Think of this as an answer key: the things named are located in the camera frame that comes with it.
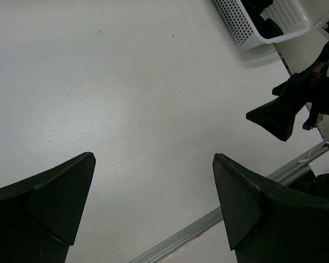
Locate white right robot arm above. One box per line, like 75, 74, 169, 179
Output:
246, 11, 329, 141

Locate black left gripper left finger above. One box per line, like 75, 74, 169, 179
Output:
0, 152, 95, 262

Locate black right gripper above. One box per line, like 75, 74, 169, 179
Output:
246, 43, 329, 142

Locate black shorts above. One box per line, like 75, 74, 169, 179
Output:
241, 0, 283, 39

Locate white perforated plastic basket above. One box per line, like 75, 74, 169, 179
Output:
213, 1, 310, 51

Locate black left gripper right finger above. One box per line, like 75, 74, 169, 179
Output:
212, 153, 329, 263

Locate aluminium table edge rail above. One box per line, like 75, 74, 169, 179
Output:
133, 143, 329, 262

